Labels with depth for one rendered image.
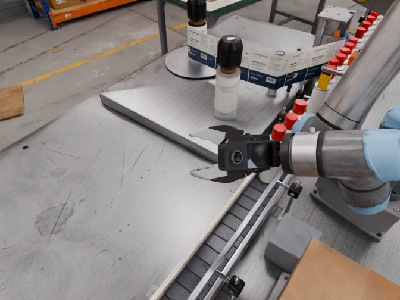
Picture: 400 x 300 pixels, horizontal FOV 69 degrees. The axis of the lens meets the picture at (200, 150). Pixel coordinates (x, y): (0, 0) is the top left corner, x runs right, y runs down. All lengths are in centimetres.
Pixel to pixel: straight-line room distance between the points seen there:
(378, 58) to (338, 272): 35
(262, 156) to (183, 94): 79
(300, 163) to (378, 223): 48
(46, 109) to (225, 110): 211
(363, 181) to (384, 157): 5
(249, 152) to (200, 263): 37
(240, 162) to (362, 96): 25
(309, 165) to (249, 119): 66
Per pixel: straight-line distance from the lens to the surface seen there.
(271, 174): 87
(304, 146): 48
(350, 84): 59
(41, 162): 114
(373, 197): 55
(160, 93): 124
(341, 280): 53
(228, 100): 104
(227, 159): 44
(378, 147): 46
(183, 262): 72
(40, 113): 290
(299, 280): 51
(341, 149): 46
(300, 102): 88
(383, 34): 59
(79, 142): 116
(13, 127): 285
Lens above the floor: 158
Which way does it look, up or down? 46 degrees down
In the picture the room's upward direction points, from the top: straight up
